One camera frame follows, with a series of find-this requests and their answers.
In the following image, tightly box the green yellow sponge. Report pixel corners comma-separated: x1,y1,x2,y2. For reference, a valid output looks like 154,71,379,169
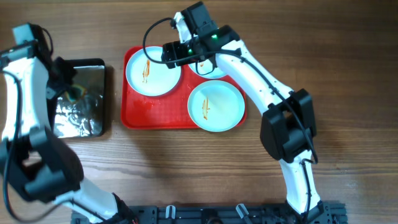
65,84,87,104

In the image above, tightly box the white plate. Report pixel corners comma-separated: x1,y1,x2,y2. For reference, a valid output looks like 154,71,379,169
125,49,182,96
188,60,226,80
187,80,246,132

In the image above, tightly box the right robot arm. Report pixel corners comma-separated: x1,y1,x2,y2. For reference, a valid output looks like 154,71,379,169
161,1,320,215

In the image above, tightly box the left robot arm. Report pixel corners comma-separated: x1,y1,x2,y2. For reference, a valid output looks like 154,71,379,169
1,22,139,223

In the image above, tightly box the black water basin tray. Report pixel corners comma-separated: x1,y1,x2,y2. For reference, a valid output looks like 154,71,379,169
53,58,106,138

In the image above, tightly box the red plastic tray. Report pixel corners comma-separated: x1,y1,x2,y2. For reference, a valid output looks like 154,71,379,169
121,46,246,129

